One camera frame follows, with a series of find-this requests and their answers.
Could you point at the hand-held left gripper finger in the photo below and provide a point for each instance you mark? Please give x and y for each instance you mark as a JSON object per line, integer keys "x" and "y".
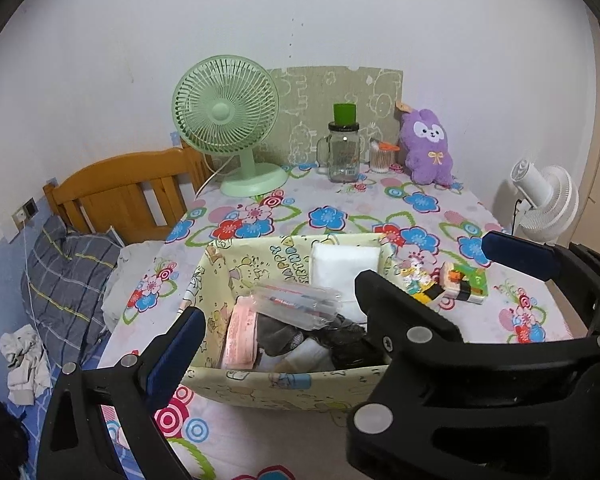
{"x": 177, "y": 355}

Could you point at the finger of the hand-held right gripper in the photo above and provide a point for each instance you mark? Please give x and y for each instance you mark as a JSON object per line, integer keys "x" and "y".
{"x": 385, "y": 305}
{"x": 517, "y": 255}

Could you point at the black mesh cloth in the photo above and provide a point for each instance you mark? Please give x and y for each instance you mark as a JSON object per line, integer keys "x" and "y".
{"x": 345, "y": 345}

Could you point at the pink soft package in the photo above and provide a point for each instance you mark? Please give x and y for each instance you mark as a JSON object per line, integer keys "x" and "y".
{"x": 240, "y": 335}

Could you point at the clear plastic package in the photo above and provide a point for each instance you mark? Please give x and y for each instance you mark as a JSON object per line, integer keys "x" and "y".
{"x": 300, "y": 305}

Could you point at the yellow cartoon fabric storage box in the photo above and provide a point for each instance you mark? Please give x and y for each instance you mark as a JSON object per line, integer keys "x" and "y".
{"x": 260, "y": 395}

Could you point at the yellow cartoon sock pack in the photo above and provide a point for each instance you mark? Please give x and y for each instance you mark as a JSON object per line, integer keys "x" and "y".
{"x": 415, "y": 280}

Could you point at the white folded towel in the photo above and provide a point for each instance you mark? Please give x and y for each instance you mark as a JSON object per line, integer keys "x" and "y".
{"x": 340, "y": 265}

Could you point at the white electric fan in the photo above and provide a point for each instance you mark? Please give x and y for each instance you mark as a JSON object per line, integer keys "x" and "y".
{"x": 550, "y": 200}

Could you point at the orange cartoon sock pack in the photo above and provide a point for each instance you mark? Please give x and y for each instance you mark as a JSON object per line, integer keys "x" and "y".
{"x": 455, "y": 280}

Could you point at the white bed linen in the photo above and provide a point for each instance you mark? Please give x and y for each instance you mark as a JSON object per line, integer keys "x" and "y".
{"x": 135, "y": 270}

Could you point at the grey sock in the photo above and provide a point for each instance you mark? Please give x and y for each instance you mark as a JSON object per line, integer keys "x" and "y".
{"x": 280, "y": 332}

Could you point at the purple plush bunny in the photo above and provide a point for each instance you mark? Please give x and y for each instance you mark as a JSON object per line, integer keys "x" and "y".
{"x": 427, "y": 160}

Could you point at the grey plaid pillow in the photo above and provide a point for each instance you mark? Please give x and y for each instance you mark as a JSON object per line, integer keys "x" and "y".
{"x": 70, "y": 280}

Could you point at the cotton swab jar orange lid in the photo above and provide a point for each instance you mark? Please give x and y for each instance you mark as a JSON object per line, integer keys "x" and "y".
{"x": 380, "y": 160}

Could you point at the glass jar mug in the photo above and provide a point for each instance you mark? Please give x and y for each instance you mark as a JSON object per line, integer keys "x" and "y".
{"x": 342, "y": 160}

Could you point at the crumpled white grey cloth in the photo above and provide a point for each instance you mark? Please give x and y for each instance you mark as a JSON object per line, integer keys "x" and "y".
{"x": 25, "y": 365}

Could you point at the blue plaid bedsheet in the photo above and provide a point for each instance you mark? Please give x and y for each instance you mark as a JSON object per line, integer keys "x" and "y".
{"x": 0, "y": 310}

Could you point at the wooden chair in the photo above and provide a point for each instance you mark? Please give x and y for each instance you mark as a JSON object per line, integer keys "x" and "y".
{"x": 110, "y": 175}

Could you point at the green plastic cup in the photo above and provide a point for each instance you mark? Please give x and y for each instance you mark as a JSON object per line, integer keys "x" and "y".
{"x": 344, "y": 114}

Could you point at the green cartoon printed board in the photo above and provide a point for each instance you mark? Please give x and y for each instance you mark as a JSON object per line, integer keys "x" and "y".
{"x": 330, "y": 85}

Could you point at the green desk fan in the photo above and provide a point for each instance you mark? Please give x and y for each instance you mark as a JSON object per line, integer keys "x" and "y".
{"x": 225, "y": 110}

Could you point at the wall socket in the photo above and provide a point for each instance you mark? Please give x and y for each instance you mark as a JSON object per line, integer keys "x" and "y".
{"x": 25, "y": 212}

